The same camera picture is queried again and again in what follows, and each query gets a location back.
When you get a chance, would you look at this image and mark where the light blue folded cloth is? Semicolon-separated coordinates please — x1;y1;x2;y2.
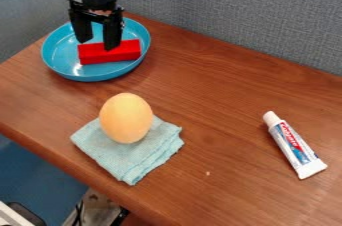
71;117;185;186

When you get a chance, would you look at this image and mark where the blue plate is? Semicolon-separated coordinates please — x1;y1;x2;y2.
41;17;152;82

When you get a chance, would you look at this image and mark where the orange egg-shaped object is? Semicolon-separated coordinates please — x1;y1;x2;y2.
99;93;154;144

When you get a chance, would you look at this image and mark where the red rectangular block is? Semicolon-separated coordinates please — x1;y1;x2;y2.
78;39;142;65

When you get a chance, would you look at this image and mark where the grey object under table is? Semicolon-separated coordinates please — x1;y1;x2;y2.
62;189;121;226

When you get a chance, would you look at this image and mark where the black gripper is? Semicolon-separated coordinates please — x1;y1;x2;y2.
69;0;123;51

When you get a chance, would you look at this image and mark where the white toothpaste tube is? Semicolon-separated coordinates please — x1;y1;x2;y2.
264;111;328;180

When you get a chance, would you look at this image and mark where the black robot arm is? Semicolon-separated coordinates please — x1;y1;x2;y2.
69;0;125;50

